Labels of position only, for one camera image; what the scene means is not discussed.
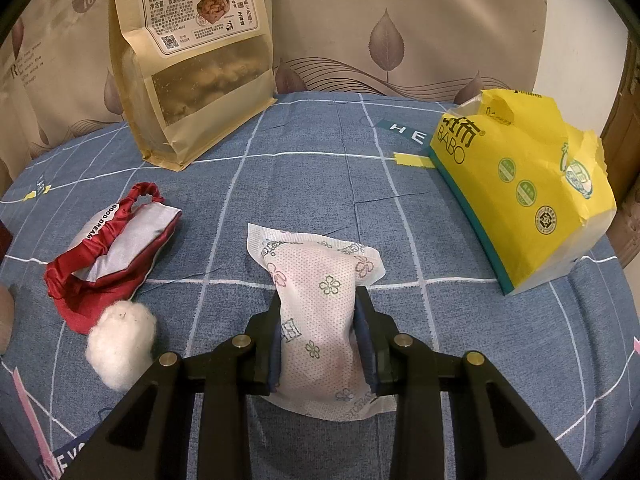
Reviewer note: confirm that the floral white sachet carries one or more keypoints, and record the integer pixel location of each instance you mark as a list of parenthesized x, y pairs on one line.
[(316, 277)]

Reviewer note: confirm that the kraft paper snack bag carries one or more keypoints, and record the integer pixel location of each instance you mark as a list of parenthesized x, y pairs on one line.
[(190, 72)]

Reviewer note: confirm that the gold red tin box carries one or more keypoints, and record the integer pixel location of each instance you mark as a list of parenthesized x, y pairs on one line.
[(6, 238)]

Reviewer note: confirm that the yellow tissue pack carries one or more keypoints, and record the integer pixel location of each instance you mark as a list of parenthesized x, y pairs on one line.
[(534, 188)]

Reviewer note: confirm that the blue checked tablecloth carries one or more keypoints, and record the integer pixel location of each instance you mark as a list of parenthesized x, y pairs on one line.
[(316, 163)]

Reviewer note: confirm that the beige leaf print curtain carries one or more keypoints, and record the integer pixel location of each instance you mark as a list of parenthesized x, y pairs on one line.
[(57, 82)]

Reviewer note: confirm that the brown wooden door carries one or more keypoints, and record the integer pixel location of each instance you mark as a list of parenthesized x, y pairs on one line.
[(621, 143)]

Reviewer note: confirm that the pink ceramic mug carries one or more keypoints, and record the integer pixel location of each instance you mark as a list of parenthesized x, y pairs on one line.
[(7, 311)]

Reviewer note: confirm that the red sleep mask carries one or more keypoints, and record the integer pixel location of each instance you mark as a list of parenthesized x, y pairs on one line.
[(111, 257)]

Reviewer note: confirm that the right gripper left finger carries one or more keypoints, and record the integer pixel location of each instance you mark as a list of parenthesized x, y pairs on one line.
[(188, 413)]

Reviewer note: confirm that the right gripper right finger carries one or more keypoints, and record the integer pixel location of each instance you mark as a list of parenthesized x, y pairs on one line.
[(496, 434)]

